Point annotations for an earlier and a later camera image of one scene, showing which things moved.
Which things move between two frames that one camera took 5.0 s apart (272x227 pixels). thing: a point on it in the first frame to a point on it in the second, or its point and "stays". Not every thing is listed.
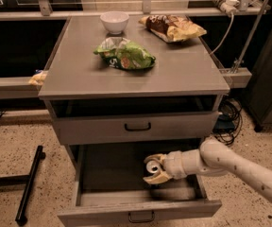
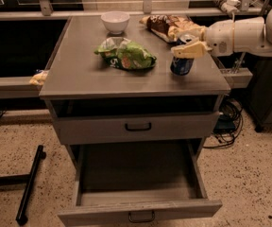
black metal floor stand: x=29 y=180 stays
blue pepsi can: x=152 y=166 to x=182 y=66
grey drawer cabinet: x=124 y=88 stays
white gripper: x=175 y=165 to x=219 y=38
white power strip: x=229 y=4 stays
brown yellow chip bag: x=175 y=27 stays
